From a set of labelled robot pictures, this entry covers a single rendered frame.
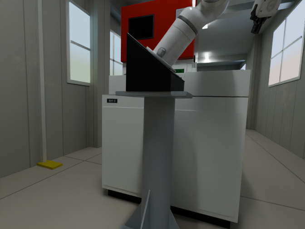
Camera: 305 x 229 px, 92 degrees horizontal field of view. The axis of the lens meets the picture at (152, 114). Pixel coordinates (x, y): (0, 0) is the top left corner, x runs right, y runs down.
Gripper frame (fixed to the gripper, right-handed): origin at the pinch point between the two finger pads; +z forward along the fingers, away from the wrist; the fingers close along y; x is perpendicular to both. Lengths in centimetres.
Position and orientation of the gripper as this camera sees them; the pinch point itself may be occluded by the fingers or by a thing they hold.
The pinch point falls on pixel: (256, 28)
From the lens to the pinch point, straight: 94.4
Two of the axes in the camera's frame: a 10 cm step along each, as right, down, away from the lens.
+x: -2.7, -6.7, 6.9
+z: 0.4, 7.1, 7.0
